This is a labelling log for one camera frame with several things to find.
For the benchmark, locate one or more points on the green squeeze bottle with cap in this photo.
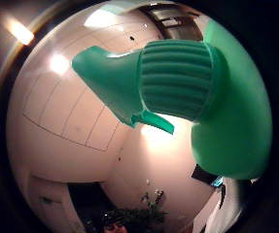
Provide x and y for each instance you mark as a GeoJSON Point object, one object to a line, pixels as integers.
{"type": "Point", "coordinates": [178, 77]}

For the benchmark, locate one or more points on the black monitor screen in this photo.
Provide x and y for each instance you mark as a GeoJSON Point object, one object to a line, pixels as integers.
{"type": "Point", "coordinates": [203, 176]}

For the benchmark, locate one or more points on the round ceiling light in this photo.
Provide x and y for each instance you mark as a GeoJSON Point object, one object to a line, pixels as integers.
{"type": "Point", "coordinates": [59, 63]}

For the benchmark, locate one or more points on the rectangular ceiling light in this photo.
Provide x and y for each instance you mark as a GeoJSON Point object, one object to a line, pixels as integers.
{"type": "Point", "coordinates": [100, 18]}

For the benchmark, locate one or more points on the metal ceiling duct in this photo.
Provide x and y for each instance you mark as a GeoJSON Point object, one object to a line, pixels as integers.
{"type": "Point", "coordinates": [174, 19]}

